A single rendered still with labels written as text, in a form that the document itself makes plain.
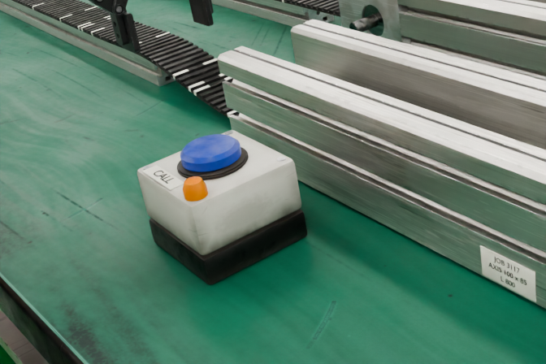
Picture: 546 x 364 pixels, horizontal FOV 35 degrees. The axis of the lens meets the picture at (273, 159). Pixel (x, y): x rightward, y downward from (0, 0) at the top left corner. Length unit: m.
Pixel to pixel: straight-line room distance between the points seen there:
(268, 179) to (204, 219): 0.05
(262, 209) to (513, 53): 0.26
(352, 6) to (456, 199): 0.38
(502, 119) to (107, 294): 0.28
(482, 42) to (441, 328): 0.31
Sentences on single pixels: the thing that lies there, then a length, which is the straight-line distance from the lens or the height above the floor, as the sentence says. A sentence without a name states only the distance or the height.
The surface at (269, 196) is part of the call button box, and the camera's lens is 0.57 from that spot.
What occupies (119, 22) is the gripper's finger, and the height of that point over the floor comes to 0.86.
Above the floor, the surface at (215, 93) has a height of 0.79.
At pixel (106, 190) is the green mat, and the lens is 0.72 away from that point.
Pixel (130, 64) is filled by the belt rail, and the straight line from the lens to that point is 0.97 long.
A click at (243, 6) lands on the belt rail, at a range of 1.11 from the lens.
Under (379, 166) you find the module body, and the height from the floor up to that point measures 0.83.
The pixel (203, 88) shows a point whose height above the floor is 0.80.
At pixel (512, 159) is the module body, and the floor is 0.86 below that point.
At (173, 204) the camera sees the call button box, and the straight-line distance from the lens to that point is 0.56.
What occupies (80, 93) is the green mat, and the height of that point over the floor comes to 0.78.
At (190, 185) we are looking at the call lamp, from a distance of 0.54.
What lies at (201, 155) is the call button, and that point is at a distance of 0.57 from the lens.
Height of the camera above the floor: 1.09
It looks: 26 degrees down
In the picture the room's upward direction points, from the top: 11 degrees counter-clockwise
